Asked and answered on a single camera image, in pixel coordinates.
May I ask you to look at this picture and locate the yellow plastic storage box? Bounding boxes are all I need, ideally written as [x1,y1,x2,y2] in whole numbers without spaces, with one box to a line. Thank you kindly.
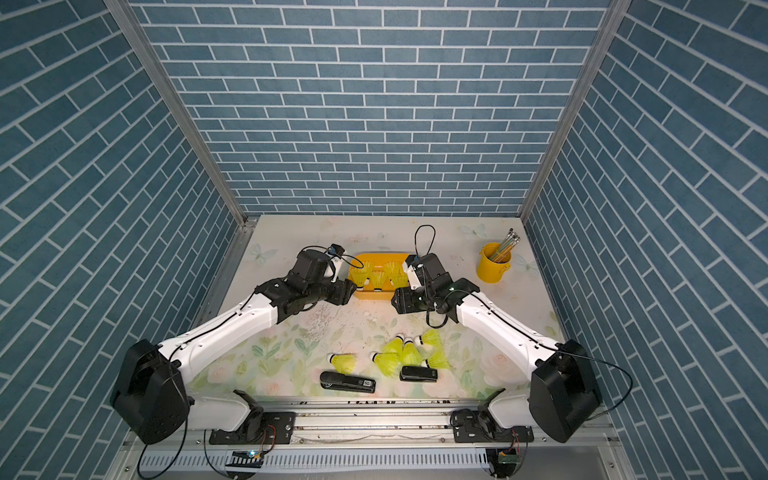
[347,252,411,301]

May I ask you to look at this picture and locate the yellow shuttlecock small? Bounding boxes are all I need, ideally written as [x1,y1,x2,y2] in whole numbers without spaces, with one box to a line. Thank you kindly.
[381,334,405,355]

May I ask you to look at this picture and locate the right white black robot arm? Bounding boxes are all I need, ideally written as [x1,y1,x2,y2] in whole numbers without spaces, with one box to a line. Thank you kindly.
[391,253,634,443]

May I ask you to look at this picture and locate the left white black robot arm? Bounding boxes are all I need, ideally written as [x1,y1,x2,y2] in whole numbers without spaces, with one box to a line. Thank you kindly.
[110,244,356,445]

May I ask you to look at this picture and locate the yellow pen cup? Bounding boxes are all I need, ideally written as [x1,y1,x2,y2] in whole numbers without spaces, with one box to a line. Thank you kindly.
[476,242,511,284]

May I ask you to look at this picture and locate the yellow shuttlecock front upright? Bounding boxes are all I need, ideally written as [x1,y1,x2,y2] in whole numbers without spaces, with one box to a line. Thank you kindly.
[400,339,423,367]

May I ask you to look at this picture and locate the small black stapler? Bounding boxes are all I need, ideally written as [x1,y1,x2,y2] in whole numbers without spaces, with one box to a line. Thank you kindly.
[399,366,438,383]

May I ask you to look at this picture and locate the bundle of pencils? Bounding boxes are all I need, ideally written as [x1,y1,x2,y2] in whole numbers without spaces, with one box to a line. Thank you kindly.
[489,228,520,263]

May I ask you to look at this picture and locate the large black stapler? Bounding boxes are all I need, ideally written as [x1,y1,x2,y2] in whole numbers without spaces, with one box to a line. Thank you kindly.
[319,371,376,394]

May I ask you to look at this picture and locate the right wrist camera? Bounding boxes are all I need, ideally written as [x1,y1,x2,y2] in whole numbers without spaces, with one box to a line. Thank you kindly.
[402,255,422,290]

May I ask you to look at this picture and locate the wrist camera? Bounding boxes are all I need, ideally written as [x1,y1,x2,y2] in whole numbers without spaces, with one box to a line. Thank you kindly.
[402,255,422,290]
[326,244,345,282]

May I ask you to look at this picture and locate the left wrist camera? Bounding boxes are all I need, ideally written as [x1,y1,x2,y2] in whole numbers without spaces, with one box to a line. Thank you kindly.
[326,244,345,282]

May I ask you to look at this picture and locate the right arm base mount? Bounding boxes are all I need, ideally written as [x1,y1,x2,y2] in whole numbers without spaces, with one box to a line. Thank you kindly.
[449,389,534,443]

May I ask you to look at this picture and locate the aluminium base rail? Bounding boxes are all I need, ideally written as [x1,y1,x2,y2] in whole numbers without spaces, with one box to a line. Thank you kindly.
[122,395,622,451]

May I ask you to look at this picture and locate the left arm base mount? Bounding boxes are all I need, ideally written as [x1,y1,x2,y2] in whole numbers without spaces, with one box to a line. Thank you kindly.
[209,390,296,445]

